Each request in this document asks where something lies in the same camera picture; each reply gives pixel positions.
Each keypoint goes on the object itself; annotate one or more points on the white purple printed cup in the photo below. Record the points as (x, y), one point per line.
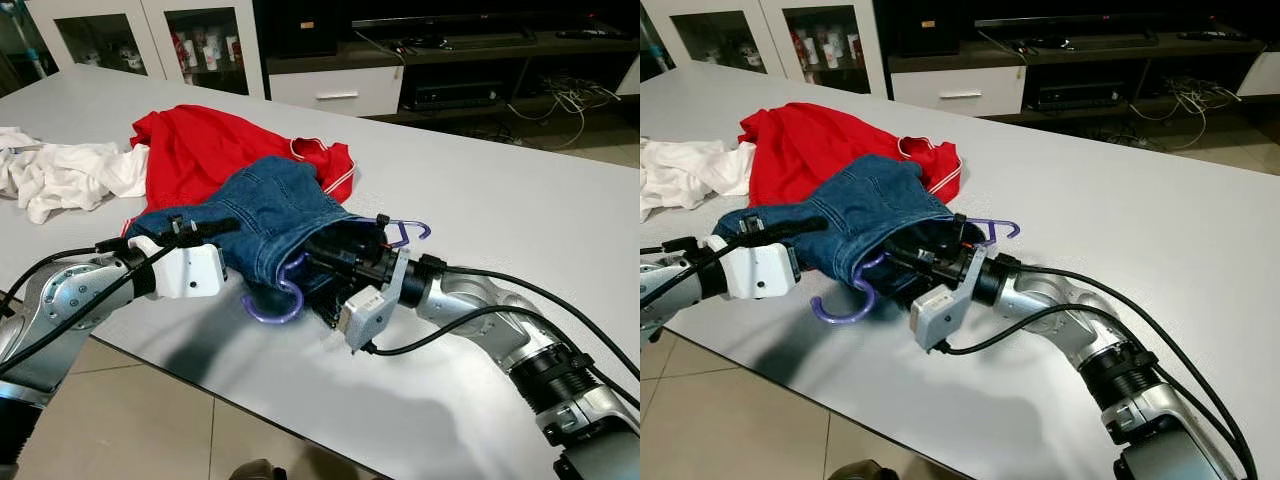
(211, 47)
(834, 47)

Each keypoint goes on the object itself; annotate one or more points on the red white printed cup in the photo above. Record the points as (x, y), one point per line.
(179, 48)
(803, 46)

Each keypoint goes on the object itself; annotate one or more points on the red shirt with white trim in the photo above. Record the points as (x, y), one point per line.
(210, 150)
(820, 150)

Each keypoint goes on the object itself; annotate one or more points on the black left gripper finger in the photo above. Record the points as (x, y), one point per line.
(798, 229)
(215, 229)

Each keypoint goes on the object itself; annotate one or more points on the white glass door cabinet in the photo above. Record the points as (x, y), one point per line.
(775, 40)
(150, 30)

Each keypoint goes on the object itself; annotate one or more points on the white popsicle print T-shirt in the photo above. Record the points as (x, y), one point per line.
(690, 175)
(70, 175)

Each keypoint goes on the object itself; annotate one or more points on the white drawer front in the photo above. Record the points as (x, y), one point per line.
(629, 75)
(960, 92)
(1257, 75)
(340, 92)

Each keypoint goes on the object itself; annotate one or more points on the black AV receiver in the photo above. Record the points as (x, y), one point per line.
(455, 97)
(1078, 96)

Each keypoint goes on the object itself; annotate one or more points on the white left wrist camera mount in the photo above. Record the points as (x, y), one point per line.
(190, 272)
(765, 270)

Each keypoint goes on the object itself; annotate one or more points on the black speaker box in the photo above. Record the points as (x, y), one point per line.
(297, 28)
(925, 28)

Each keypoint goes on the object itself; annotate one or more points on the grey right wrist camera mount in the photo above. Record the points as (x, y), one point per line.
(940, 310)
(365, 310)

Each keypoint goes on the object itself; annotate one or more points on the purple plastic hanger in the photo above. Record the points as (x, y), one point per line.
(845, 318)
(272, 317)

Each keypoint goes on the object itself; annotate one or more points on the blue denim jeans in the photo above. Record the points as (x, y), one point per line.
(270, 210)
(870, 210)

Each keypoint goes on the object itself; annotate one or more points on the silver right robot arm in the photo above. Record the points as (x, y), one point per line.
(1060, 300)
(480, 300)

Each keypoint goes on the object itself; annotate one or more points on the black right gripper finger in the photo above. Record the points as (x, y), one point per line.
(915, 240)
(903, 268)
(328, 272)
(340, 243)

